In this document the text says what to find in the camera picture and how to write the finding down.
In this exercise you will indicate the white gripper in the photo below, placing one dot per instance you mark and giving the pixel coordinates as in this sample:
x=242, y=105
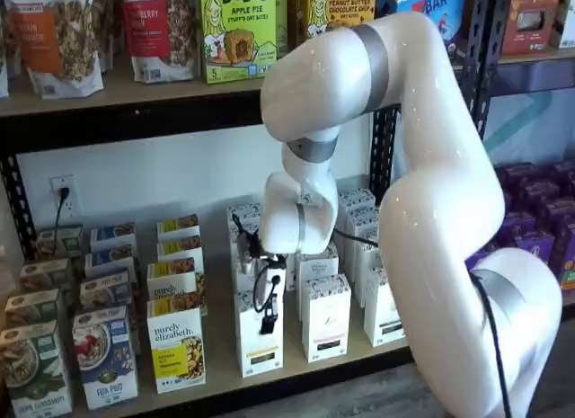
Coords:
x=271, y=281

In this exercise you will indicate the white box yellow strip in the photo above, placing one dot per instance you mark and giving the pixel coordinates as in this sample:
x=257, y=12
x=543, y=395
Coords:
x=233, y=245
x=245, y=213
x=258, y=346

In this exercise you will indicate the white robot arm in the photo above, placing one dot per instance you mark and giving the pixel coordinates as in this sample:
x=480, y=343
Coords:
x=427, y=166

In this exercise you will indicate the wooden shelf board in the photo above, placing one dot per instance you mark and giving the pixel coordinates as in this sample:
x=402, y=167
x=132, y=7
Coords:
x=292, y=368
x=530, y=58
x=135, y=92

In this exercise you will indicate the white box pink strip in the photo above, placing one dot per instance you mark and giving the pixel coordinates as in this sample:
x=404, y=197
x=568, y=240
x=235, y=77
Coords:
x=316, y=265
x=325, y=323

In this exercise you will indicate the white yellow granola box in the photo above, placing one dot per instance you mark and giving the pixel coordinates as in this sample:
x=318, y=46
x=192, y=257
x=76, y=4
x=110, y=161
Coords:
x=177, y=222
x=173, y=287
x=177, y=247
x=177, y=346

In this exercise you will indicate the white box teal strip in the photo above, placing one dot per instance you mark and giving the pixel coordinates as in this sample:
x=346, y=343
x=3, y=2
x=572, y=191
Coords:
x=382, y=314
x=359, y=227
x=357, y=200
x=366, y=256

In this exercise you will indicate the blue cereal box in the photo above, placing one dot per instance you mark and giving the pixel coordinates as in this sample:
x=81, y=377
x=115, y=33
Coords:
x=110, y=258
x=112, y=233
x=105, y=290
x=105, y=359

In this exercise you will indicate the green cereal box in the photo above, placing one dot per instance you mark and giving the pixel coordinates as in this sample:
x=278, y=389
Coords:
x=45, y=274
x=60, y=242
x=33, y=373
x=31, y=305

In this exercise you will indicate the purple Annie's box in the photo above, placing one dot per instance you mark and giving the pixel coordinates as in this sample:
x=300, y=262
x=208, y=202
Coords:
x=533, y=251
x=519, y=225
x=559, y=213
x=567, y=260
x=534, y=192
x=513, y=175
x=561, y=171

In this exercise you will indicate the green Bobo's box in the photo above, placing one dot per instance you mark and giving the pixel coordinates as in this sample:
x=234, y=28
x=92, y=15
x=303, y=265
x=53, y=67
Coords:
x=238, y=36
x=280, y=22

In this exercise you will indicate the yellow Bobo's box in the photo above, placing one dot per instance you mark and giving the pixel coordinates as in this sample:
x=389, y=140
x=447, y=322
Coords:
x=341, y=9

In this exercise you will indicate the blue ZBar box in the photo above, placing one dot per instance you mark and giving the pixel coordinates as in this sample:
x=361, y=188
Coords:
x=431, y=0

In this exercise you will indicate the orange snack box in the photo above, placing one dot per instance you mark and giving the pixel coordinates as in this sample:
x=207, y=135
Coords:
x=530, y=18

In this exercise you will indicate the black metal shelving unit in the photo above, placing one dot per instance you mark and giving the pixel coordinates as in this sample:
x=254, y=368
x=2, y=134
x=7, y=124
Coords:
x=135, y=126
x=530, y=78

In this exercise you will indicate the red label granola bag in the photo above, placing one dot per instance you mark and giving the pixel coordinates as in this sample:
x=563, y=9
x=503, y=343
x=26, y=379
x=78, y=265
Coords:
x=157, y=36

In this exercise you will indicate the orange label granola bag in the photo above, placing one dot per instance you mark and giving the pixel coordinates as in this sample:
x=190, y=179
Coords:
x=54, y=40
x=108, y=27

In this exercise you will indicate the white wall outlet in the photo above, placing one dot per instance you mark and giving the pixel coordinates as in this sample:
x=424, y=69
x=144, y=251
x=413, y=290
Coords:
x=67, y=209

